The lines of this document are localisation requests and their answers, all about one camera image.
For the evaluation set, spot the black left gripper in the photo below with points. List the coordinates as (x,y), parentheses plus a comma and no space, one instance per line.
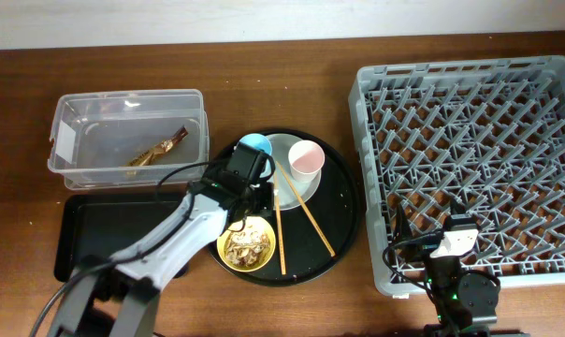
(262,197)

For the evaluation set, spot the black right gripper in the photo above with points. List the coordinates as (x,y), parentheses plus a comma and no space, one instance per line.
(428,246)

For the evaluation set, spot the yellow bowl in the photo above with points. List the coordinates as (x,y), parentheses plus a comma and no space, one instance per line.
(252,222)

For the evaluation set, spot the peanut shell food scraps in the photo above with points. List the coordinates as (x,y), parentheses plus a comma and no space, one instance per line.
(246,249)

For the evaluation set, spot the pink plastic cup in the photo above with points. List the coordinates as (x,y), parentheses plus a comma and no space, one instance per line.
(306,159)

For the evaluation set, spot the gold snack wrapper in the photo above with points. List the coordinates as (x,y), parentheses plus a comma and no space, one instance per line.
(158,150)

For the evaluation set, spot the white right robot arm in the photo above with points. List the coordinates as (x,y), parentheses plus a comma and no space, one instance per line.
(465,300)

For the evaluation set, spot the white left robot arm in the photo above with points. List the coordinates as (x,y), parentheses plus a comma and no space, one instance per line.
(119,295)

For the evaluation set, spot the grey dishwasher rack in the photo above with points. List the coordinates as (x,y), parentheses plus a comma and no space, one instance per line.
(488,134)

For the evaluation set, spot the left wooden chopstick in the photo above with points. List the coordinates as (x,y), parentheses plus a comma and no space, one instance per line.
(279,224)

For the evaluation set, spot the wooden chopstick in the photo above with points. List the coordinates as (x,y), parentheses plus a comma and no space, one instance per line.
(279,224)
(306,210)

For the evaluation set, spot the right wooden chopstick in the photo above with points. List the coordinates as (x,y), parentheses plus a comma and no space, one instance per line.
(306,210)

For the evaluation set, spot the blue plastic cup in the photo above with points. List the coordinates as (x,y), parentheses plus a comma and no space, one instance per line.
(259,142)

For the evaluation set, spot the round black serving tray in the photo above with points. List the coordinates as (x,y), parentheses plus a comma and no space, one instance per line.
(334,205)

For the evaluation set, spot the black rectangular tray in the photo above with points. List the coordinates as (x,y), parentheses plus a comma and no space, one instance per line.
(102,224)

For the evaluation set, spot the clear plastic bin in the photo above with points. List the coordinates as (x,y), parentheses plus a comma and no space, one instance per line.
(95,135)

